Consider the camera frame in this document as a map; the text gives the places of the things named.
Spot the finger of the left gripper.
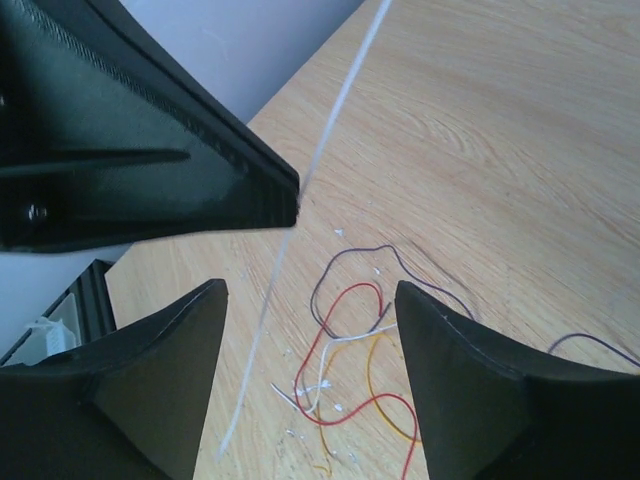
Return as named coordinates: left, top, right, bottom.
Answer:
left=1, top=1, right=300, bottom=253

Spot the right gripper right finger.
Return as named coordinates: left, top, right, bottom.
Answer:
left=395, top=281, right=639, bottom=479

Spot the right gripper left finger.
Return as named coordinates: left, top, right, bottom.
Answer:
left=1, top=279, right=228, bottom=479

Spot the red wire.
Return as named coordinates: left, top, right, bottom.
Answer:
left=294, top=282, right=419, bottom=480

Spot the white wire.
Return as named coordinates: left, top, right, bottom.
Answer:
left=269, top=322, right=401, bottom=414

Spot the white zip tie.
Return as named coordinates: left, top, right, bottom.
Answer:
left=214, top=0, right=396, bottom=464

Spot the black aluminium frame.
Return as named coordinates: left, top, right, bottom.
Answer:
left=1, top=260, right=116, bottom=367

